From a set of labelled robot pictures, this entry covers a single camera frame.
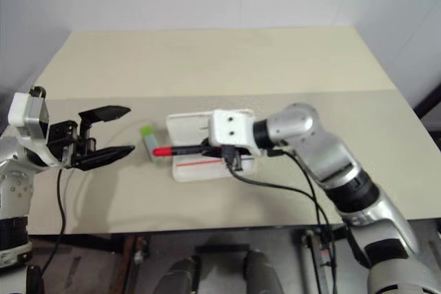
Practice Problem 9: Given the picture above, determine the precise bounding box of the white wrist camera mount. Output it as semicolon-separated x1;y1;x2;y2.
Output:
207;109;263;156
8;84;52;142

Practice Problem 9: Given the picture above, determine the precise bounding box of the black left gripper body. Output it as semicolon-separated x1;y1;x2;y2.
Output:
46;120;97;169

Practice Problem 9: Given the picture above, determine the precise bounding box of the red capped black marker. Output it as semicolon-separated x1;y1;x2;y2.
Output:
152;145;207;158

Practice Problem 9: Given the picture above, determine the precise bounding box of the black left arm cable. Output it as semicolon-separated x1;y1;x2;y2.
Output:
40;167;67;274

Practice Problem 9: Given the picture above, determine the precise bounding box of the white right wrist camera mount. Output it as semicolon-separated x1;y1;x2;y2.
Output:
207;109;263;156

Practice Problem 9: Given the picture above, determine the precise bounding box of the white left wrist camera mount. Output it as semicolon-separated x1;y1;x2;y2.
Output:
8;84;52;142

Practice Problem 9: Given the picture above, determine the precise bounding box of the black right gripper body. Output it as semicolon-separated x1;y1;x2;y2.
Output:
201;138;255;172

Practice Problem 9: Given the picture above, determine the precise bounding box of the white rectangular tray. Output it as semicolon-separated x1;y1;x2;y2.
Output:
165;109;258;183

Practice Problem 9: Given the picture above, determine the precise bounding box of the dark rounded shape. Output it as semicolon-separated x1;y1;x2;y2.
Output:
161;257;205;294

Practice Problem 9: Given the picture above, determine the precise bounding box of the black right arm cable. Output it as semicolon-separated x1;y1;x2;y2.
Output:
267;149;334;240
225;154;337;294

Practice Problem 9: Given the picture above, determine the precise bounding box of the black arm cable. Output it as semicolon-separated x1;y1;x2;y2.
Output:
267;149;334;240
225;154;337;294
40;167;67;274

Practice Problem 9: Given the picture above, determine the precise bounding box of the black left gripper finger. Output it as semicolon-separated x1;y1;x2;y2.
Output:
78;105;132;140
65;145;136;172

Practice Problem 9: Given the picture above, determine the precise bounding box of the metal table leg post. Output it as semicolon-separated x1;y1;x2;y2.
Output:
300;229;328;294

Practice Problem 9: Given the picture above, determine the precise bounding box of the black metal frame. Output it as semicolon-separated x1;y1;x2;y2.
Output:
412;82;441;128

